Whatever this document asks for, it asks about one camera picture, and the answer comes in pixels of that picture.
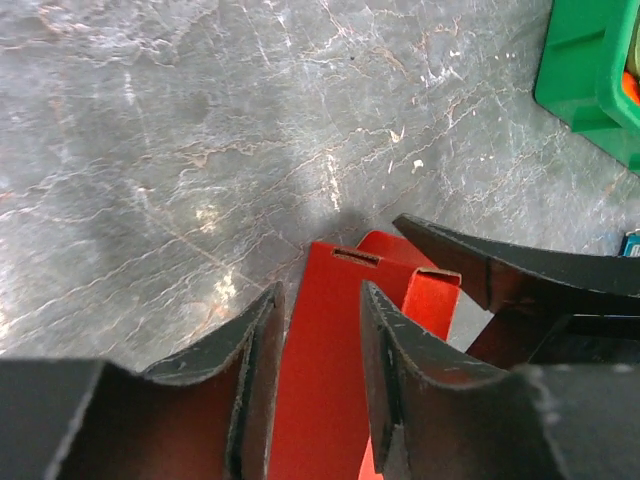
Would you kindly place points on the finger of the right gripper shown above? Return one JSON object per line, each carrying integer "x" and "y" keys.
{"x": 497, "y": 274}

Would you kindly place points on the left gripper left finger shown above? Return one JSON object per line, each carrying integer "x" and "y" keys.
{"x": 204, "y": 412}

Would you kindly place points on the blue rectangular box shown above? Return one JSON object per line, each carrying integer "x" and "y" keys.
{"x": 630, "y": 246}

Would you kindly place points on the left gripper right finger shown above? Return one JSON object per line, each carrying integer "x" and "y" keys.
{"x": 571, "y": 412}

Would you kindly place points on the orange carrot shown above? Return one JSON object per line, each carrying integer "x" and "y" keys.
{"x": 631, "y": 88}

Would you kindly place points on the red paper box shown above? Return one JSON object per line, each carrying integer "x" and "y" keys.
{"x": 321, "y": 428}

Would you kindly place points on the green plastic crate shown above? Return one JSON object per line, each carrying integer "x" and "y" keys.
{"x": 580, "y": 77}

